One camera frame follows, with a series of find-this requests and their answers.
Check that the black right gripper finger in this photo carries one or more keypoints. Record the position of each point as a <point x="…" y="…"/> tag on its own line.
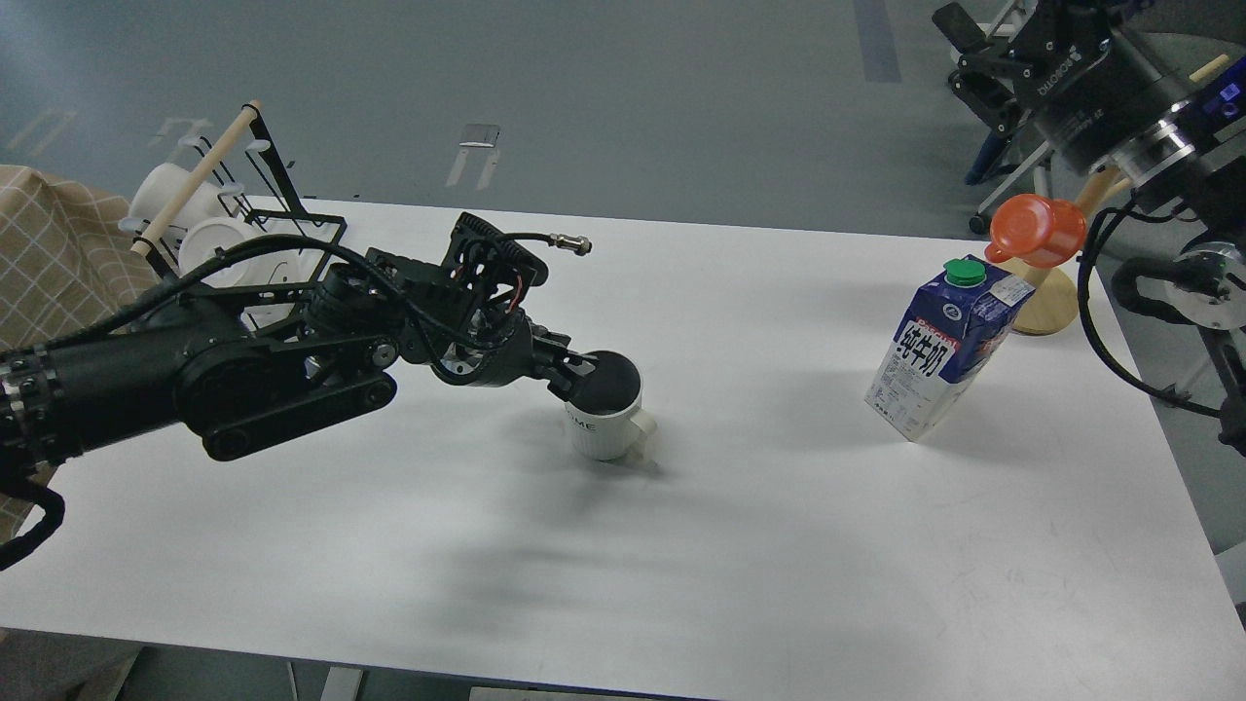
<point x="961" y="31"/>

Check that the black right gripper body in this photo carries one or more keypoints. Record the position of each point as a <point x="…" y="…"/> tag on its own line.
<point x="1094" y="88"/>

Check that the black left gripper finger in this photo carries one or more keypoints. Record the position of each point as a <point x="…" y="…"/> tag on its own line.
<point x="569" y="373"/>

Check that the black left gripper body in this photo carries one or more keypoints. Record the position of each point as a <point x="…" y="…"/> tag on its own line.
<point x="529" y="350"/>

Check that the white ceramic mug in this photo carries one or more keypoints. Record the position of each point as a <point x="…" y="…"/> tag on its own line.
<point x="605" y="420"/>

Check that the blue white milk carton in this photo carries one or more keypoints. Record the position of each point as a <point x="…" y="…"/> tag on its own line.
<point x="950" y="329"/>

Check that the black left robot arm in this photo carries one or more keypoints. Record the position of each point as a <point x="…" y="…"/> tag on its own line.
<point x="273" y="339"/>

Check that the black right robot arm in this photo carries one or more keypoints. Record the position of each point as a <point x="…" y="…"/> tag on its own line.
<point x="1203" y="285"/>

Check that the orange plastic cup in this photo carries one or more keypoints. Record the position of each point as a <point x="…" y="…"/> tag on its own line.
<point x="1039" y="231"/>

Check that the wooden cup tree stand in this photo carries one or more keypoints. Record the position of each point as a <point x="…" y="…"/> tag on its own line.
<point x="1053" y="305"/>

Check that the grey office chair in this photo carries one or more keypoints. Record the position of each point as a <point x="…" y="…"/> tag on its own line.
<point x="1005" y="162"/>

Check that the white mug on rack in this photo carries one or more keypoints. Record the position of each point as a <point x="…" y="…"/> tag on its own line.
<point x="158" y="189"/>
<point x="219" y="243"/>

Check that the beige checkered cloth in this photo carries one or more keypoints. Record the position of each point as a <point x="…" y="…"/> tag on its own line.
<point x="65" y="262"/>

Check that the black wire cup rack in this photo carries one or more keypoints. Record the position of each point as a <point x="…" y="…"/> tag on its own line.
<point x="285" y="213"/>

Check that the wooden rack handle rod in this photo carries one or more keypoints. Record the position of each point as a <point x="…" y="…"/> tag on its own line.
<point x="150" y="235"/>

